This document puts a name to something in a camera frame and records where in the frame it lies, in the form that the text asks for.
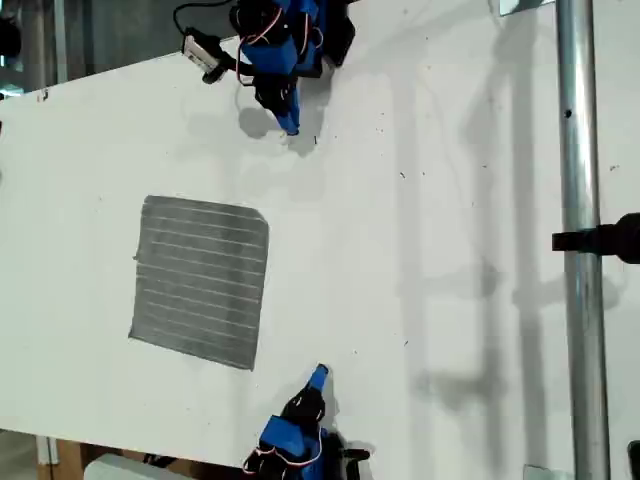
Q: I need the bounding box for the grey striped towel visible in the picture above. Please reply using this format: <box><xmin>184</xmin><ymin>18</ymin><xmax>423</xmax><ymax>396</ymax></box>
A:
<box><xmin>128</xmin><ymin>194</ymin><xmax>271</xmax><ymax>372</ymax></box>

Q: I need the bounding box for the white box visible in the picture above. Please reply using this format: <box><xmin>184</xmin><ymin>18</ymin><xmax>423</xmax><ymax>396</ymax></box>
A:
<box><xmin>82</xmin><ymin>452</ymin><xmax>211</xmax><ymax>480</ymax></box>

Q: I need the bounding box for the wooden table leg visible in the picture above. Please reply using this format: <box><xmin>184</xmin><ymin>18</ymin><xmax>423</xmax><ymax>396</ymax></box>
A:
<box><xmin>53</xmin><ymin>438</ymin><xmax>87</xmax><ymax>480</ymax></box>

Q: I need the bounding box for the black round object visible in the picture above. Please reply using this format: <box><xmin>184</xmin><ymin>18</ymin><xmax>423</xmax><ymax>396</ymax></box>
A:
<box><xmin>0</xmin><ymin>17</ymin><xmax>22</xmax><ymax>59</ymax></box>

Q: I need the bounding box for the red white servo wire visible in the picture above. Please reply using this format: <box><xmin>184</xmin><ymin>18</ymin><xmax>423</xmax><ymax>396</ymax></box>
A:
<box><xmin>242</xmin><ymin>444</ymin><xmax>326</xmax><ymax>475</ymax></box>
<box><xmin>235</xmin><ymin>24</ymin><xmax>291</xmax><ymax>89</ymax></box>

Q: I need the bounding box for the black camera cable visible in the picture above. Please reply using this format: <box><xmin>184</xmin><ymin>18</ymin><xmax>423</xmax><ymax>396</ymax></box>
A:
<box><xmin>172</xmin><ymin>1</ymin><xmax>236</xmax><ymax>37</ymax></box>

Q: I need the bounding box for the steel post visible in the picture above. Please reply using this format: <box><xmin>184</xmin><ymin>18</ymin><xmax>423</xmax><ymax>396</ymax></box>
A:
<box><xmin>553</xmin><ymin>0</ymin><xmax>612</xmax><ymax>480</ymax></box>

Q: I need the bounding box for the black post clamp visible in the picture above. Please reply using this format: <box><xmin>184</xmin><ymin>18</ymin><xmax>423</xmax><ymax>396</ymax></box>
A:
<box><xmin>551</xmin><ymin>212</ymin><xmax>640</xmax><ymax>265</ymax></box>

